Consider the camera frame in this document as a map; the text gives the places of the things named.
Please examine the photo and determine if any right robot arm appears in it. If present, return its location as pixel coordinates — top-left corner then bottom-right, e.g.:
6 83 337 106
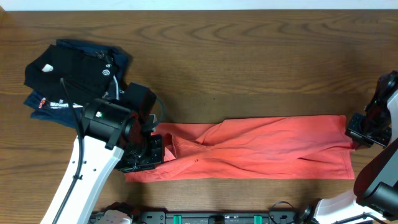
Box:
302 92 397 223

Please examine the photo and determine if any navy folded garment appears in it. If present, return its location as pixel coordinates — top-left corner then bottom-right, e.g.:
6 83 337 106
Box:
24 39 132 128

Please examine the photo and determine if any red printed t-shirt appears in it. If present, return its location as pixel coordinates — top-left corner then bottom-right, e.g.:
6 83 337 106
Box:
125 115 354 183

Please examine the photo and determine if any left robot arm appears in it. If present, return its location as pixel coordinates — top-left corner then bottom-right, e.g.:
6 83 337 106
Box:
42 99 164 223

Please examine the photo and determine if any black folded garment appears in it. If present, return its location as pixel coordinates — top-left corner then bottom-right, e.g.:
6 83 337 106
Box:
24 45 129 105

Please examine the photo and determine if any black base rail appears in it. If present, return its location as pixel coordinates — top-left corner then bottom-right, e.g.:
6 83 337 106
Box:
88 202 318 224

